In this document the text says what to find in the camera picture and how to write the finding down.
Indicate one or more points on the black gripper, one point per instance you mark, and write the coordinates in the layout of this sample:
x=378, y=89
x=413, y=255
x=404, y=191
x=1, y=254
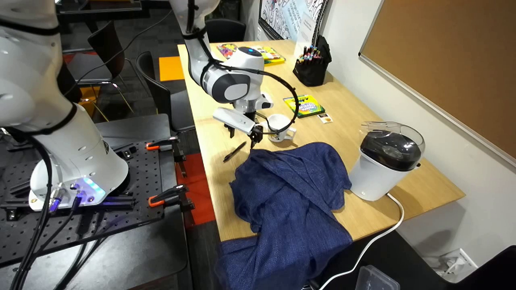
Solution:
x=257, y=117

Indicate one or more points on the black pen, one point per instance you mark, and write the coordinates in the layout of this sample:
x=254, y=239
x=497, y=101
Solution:
x=234, y=152

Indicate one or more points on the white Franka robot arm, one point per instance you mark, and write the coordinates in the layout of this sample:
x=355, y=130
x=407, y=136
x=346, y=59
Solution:
x=33, y=70

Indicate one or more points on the green yellow crayon box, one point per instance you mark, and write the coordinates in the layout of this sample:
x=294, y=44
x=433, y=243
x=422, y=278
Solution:
x=312, y=107

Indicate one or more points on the black pencil holder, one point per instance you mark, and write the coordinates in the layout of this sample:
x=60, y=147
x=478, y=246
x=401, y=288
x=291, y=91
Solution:
x=312, y=70

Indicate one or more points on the blue cloth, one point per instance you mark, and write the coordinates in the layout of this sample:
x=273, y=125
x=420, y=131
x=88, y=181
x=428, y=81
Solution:
x=291, y=215

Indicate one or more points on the colourful printed pack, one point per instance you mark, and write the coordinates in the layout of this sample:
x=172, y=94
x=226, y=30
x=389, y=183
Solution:
x=226, y=51

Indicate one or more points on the black office chair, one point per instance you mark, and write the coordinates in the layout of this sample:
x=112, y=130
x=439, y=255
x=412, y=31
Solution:
x=226, y=30
x=170, y=102

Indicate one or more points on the crayons bundle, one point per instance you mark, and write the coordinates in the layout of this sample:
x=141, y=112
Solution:
x=312, y=54

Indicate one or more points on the orange black clamp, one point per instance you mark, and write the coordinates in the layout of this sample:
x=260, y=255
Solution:
x=167, y=196
x=159, y=144

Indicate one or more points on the orange folder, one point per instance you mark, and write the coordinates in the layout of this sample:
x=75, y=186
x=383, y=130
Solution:
x=172, y=69

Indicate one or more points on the white electric kettle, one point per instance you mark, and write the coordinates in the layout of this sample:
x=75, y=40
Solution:
x=380, y=172

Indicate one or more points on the black chair with metal legs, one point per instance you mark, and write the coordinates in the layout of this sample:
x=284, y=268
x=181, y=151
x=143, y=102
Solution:
x=105, y=54

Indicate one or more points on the clear plastic box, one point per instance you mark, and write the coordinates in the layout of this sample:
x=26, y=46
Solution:
x=376, y=280

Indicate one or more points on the cork pin board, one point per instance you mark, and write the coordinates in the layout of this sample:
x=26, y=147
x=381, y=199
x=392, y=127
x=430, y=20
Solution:
x=446, y=70

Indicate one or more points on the crumpled plastic bag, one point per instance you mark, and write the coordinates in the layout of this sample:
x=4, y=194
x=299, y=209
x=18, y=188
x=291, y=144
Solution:
x=449, y=267

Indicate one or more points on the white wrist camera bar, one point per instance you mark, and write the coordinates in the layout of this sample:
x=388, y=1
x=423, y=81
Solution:
x=234, y=120

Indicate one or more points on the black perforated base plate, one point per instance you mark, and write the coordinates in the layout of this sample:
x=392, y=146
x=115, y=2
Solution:
x=134, y=204

